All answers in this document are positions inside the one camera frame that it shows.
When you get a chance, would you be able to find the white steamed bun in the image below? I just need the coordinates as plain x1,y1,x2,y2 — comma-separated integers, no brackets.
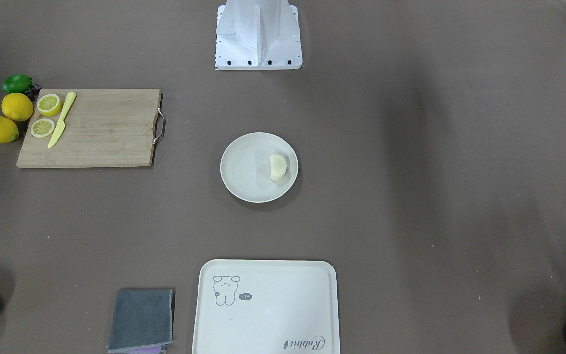
269,154,287,181

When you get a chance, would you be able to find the round beige plate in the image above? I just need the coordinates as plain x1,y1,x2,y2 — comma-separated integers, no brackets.
220,132,299,203

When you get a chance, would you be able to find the rectangular cream tray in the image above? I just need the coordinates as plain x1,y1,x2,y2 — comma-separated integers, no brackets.
192,259,340,354

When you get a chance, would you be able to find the wooden cutting board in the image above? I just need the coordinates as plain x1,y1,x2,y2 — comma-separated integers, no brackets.
17,88,164,168

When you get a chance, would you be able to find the grey folded cloth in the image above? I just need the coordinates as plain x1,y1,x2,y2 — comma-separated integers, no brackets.
107,288,174,354

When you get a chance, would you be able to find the yellow plastic knife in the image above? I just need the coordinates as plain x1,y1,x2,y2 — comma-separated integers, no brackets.
47,91,77,148

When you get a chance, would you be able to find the lemon half slice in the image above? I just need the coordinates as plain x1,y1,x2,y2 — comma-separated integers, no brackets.
36,94,63,117
30,118,56,138

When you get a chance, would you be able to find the green lime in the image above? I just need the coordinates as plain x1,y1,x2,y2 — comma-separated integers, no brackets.
1,74,33,94

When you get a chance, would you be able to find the white camera mast base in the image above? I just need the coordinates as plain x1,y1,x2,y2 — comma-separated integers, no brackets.
214,0,303,70

